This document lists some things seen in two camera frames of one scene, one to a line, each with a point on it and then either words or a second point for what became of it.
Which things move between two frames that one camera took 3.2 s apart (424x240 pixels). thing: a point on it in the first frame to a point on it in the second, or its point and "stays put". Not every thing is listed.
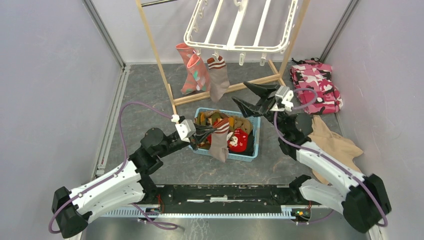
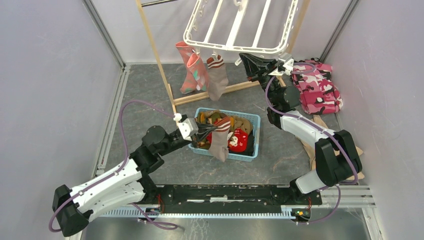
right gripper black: (262, 90) to (257, 68)
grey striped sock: (219, 146) stays put
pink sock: (185, 51) stays put
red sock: (239, 142) stays put
